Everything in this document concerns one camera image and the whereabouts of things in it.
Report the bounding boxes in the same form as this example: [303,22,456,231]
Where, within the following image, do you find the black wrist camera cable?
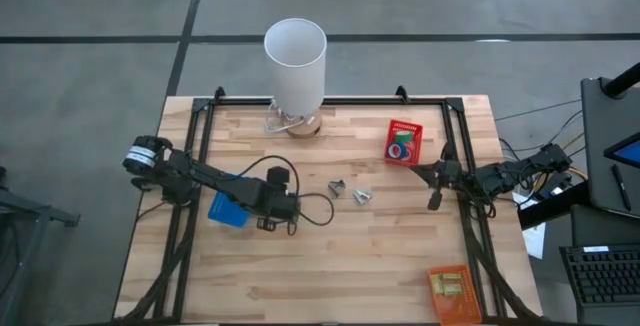
[233,154,335,237]

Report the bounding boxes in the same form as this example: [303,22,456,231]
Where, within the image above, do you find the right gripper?
[409,141,465,212]

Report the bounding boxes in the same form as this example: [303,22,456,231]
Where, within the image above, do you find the black pen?
[610,163,633,212]

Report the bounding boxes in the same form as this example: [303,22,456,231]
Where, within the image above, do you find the orange plastic basket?
[427,264,484,326]

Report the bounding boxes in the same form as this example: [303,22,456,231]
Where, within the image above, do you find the black aluminium table frame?
[112,85,546,326]

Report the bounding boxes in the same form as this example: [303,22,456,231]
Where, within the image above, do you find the red plastic basket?
[383,118,425,167]

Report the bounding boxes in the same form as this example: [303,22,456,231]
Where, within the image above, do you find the black floor cable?
[494,98,584,122]

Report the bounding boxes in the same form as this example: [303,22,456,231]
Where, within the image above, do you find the coiled white lamp cable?
[263,99,297,135]

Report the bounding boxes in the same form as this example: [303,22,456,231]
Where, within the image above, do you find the black desk edge bar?
[517,180,592,231]

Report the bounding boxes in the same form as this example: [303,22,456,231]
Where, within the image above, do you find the black keyboard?
[558,243,640,311]

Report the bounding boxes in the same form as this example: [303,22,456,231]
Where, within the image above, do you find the white shade table lamp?
[263,17,329,140]

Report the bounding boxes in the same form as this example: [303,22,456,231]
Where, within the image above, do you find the grey desk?
[569,203,640,326]

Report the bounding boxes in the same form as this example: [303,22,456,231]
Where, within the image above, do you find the teal staple remover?
[351,188,374,207]

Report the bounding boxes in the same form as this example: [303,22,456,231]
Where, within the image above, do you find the tablet with blue screen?
[603,132,640,170]

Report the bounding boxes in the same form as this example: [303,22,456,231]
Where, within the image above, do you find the blue plastic basket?
[207,173,251,229]

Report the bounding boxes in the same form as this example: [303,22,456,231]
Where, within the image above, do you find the grey flat panel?
[579,76,640,220]

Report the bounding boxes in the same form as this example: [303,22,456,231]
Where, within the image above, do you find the black pole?
[598,60,640,100]

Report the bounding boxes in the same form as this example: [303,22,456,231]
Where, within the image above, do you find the white paper sheet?
[510,190,547,261]

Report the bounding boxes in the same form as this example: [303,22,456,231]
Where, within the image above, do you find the blue tape roll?
[387,141,409,161]

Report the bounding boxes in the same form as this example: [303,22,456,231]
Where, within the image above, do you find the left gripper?
[247,166,302,231]

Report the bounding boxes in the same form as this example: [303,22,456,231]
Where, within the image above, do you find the grey staple remover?
[327,179,348,199]

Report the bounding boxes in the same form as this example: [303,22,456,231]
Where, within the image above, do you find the black metal stand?
[0,165,81,326]

